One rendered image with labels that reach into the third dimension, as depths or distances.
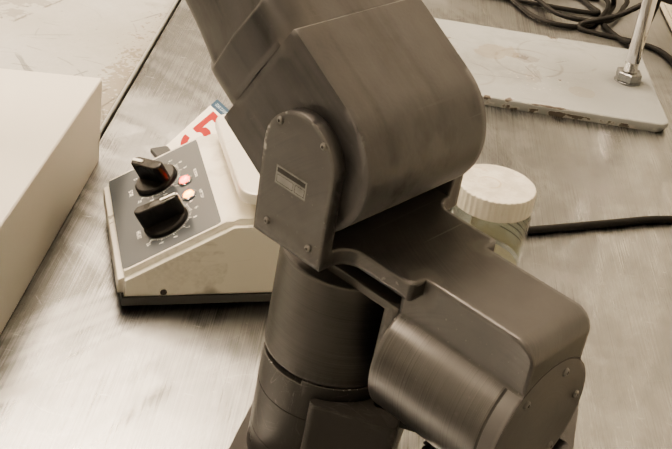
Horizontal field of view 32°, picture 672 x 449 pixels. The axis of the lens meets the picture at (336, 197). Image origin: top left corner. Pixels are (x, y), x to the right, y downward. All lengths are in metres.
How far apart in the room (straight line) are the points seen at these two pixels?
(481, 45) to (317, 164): 0.89
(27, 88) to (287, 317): 0.50
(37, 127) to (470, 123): 0.47
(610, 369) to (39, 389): 0.38
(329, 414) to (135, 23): 0.82
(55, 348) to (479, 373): 0.40
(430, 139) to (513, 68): 0.83
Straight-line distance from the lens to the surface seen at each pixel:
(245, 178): 0.78
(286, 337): 0.46
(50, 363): 0.75
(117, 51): 1.17
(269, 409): 0.49
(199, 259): 0.78
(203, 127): 0.98
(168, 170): 0.84
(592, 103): 1.20
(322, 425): 0.47
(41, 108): 0.88
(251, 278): 0.79
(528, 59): 1.27
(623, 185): 1.07
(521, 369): 0.40
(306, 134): 0.40
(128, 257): 0.79
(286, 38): 0.41
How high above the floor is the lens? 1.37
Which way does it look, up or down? 29 degrees down
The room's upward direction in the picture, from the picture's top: 9 degrees clockwise
